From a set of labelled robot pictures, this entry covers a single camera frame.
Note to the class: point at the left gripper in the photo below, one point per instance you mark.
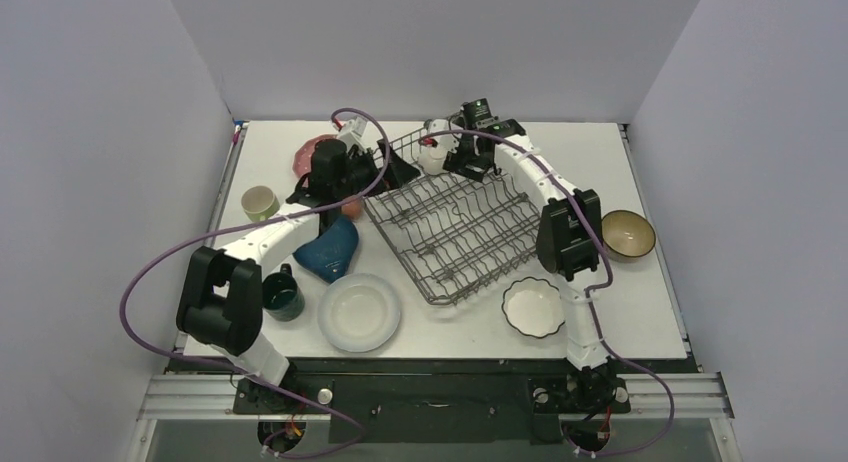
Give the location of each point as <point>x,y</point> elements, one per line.
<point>397,172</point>

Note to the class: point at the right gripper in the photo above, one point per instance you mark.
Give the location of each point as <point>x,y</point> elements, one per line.
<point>468,165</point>

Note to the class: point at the small white cup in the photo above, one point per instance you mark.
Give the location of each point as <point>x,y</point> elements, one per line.
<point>432,159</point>

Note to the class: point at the small orange cup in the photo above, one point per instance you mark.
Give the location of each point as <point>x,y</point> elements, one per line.
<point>353,208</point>

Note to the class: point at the pink polka dot plate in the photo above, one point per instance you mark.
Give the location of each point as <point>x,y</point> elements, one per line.
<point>302,159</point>

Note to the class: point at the blue leaf-shaped plate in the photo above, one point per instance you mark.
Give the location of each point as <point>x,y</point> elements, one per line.
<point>329,256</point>

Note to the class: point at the light green mug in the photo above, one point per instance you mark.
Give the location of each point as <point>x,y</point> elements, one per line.
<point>259,203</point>

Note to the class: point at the white deep plate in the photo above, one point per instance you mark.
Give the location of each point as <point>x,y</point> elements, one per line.
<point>359,313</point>

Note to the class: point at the white fluted bowl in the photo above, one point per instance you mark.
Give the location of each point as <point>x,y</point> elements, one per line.
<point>533,307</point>

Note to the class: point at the dark green mug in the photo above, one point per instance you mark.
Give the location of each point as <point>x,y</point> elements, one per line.
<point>282,298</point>

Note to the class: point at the brown floral mug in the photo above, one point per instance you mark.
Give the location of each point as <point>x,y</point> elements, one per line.
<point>627,235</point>

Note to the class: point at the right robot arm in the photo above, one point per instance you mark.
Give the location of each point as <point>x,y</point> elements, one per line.
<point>569,235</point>

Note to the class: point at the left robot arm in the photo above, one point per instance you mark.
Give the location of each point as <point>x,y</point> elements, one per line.
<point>221,303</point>

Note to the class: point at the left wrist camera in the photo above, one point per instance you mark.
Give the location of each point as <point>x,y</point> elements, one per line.
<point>352,132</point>

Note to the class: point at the grey wire dish rack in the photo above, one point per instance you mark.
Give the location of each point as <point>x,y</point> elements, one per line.
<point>453,236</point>

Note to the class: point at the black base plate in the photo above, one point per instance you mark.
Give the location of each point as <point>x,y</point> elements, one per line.
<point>446,401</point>

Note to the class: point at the aluminium rail frame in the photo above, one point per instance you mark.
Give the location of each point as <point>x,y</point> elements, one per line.
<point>207,397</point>

